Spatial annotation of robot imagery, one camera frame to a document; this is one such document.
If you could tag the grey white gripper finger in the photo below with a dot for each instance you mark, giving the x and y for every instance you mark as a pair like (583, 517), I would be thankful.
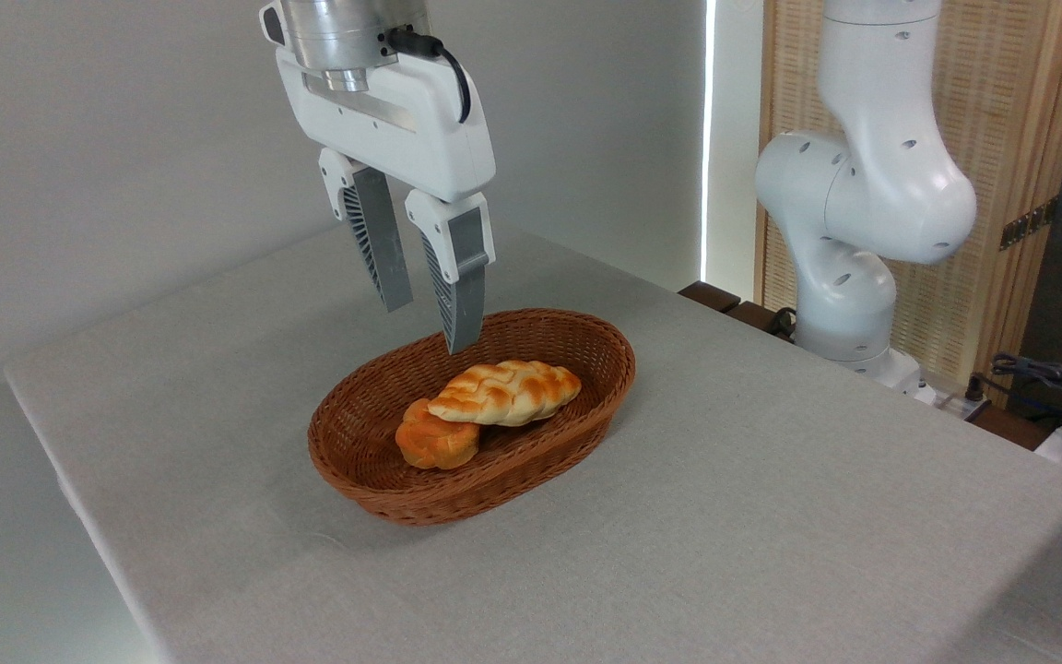
(382, 240)
(466, 277)

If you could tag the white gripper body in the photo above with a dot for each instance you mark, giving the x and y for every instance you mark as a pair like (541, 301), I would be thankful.
(402, 129)

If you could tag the braided golden bread loaf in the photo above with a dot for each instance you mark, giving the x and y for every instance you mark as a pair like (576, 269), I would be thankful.
(503, 392)

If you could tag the round orange bread roll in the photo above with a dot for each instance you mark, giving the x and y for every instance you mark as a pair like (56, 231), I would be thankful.
(434, 447)

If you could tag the brown wicker oval basket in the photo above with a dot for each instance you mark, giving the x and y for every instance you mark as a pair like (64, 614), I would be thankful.
(540, 337)

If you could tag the grey tablecloth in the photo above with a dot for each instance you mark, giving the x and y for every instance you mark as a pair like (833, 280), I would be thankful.
(771, 507)

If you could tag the white power strip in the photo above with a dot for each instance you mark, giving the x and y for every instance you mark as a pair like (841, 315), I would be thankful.
(955, 403)

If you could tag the bamboo wooden folding screen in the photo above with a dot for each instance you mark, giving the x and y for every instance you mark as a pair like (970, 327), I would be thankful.
(1001, 111)

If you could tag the dark metal screen hinge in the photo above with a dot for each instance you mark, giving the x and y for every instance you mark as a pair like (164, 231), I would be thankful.
(1029, 223)

